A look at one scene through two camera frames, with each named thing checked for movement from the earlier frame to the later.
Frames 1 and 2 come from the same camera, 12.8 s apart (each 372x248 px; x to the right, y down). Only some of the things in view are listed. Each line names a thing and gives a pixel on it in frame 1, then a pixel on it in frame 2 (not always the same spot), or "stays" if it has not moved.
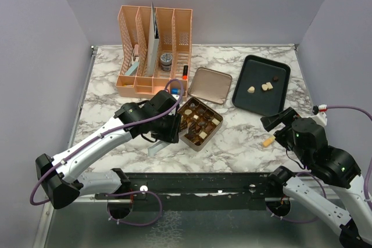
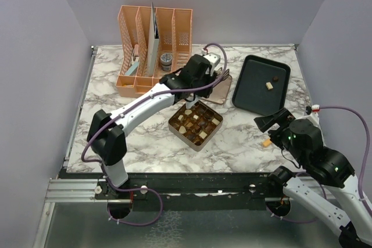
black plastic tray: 262,86 stays
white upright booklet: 153,60 stays
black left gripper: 172,135 → 210,77
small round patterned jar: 166,61 stays
